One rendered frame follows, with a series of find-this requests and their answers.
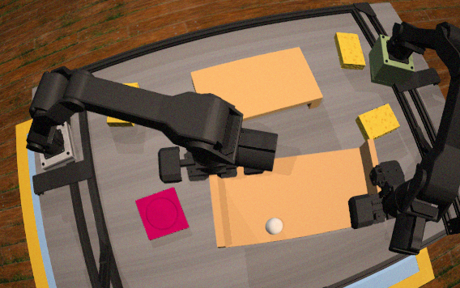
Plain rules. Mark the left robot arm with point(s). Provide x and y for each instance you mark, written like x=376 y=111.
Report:
x=206 y=125

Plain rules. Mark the yellow sponge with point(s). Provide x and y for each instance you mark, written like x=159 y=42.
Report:
x=119 y=123
x=349 y=51
x=377 y=122

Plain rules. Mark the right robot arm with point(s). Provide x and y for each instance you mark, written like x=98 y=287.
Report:
x=437 y=179

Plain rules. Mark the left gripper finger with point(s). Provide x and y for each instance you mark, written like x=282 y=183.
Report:
x=197 y=178
x=230 y=173

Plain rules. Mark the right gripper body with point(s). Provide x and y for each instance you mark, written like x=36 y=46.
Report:
x=363 y=211

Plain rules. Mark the white ball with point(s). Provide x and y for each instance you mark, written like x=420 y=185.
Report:
x=274 y=226

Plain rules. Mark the tan low table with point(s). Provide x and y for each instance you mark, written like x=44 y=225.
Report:
x=263 y=84

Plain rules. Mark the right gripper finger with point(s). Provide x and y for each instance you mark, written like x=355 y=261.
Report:
x=375 y=196

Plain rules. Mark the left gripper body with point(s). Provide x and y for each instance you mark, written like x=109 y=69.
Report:
x=170 y=166

